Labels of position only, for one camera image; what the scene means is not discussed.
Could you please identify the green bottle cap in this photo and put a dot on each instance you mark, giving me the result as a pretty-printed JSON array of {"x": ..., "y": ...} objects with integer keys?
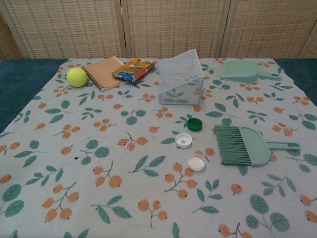
[{"x": 195, "y": 124}]

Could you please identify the white cap with square mark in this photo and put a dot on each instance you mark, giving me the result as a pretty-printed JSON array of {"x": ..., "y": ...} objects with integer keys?
[{"x": 183, "y": 140}]

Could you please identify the white mesh wedge organizer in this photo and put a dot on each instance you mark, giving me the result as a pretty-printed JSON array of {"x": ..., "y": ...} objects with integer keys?
[{"x": 180, "y": 79}]

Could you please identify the brown spiral notebook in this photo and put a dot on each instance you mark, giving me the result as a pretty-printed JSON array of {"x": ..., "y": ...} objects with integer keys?
[{"x": 104, "y": 74}]

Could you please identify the yellow tennis ball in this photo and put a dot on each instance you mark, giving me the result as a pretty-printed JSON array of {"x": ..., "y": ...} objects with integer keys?
[{"x": 77, "y": 77}]

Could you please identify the orange snack packet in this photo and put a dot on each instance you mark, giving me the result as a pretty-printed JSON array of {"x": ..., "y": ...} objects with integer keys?
[{"x": 135, "y": 70}]

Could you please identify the plain white bottle cap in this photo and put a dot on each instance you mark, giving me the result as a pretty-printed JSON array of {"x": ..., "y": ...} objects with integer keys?
[{"x": 196, "y": 163}]

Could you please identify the dark blue table cover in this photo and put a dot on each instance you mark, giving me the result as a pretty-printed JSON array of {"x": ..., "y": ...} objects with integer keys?
[{"x": 19, "y": 81}]

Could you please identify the mint green hand broom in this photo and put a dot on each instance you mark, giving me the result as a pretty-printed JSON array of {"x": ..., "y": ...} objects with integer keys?
[{"x": 245, "y": 146}]

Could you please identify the woven bamboo folding screen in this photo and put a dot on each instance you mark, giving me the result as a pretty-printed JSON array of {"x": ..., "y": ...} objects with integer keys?
[{"x": 74, "y": 29}]

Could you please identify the floral fruit print tablecloth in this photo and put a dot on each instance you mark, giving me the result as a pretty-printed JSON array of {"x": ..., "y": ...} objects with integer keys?
[{"x": 99, "y": 148}]

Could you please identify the mint green dustpan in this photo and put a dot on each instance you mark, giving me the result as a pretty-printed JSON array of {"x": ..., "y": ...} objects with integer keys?
[{"x": 237, "y": 70}]

